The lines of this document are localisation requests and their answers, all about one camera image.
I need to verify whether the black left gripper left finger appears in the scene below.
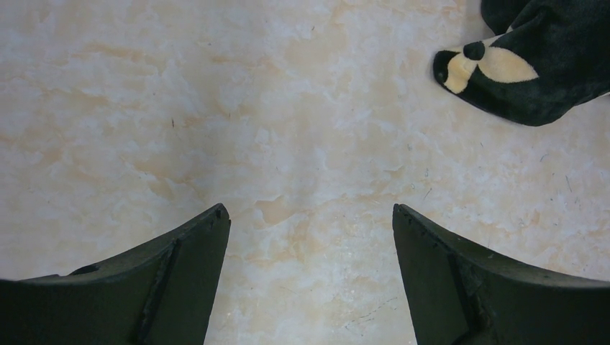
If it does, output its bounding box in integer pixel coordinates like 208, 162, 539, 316
1, 204, 231, 344

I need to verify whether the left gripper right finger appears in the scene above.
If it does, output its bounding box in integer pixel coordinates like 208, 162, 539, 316
392, 204, 609, 344

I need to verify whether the black beige flower blanket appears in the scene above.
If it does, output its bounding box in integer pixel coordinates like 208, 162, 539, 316
432, 0, 609, 127

